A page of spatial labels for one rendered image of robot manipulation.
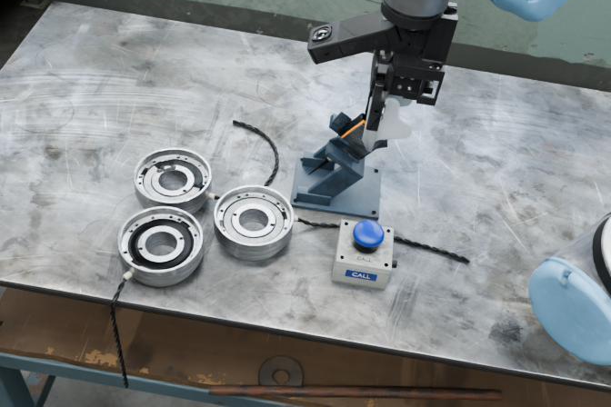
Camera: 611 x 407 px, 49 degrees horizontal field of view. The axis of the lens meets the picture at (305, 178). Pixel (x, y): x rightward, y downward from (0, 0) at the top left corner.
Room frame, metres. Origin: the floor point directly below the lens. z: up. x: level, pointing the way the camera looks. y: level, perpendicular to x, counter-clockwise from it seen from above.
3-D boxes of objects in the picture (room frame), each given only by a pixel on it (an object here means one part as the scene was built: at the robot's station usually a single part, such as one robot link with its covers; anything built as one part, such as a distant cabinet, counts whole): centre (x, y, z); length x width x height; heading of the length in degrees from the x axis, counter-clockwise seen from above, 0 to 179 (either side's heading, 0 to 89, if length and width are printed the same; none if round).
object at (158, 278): (0.51, 0.17, 0.82); 0.10 x 0.10 x 0.04
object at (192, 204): (0.62, 0.18, 0.82); 0.10 x 0.10 x 0.04
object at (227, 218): (0.57, 0.06, 0.82); 0.08 x 0.08 x 0.02
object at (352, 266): (0.54, -0.09, 0.82); 0.08 x 0.07 x 0.05; 88
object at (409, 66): (0.68, -0.10, 1.06); 0.09 x 0.08 x 0.12; 89
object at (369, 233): (0.54, -0.09, 0.85); 0.04 x 0.04 x 0.05
